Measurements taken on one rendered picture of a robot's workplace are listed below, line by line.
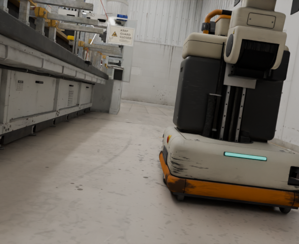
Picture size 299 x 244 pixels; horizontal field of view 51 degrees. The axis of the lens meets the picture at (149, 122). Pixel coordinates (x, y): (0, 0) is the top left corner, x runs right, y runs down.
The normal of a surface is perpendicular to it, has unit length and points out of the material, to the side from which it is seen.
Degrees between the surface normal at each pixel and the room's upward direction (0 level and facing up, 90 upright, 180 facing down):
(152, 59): 90
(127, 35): 90
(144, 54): 90
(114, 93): 90
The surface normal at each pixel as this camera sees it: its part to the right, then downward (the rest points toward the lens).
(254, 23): 0.01, 0.23
